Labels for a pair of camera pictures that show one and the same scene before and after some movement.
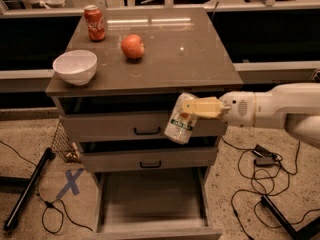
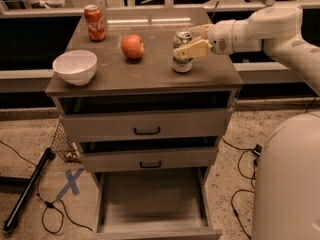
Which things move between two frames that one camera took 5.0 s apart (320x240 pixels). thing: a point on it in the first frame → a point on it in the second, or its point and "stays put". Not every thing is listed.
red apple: (132, 46) stays put
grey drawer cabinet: (113, 81) stays put
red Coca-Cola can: (95, 22) stays put
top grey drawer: (132, 126) stays put
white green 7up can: (181, 125) → (182, 38)
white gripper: (237, 109) → (220, 37)
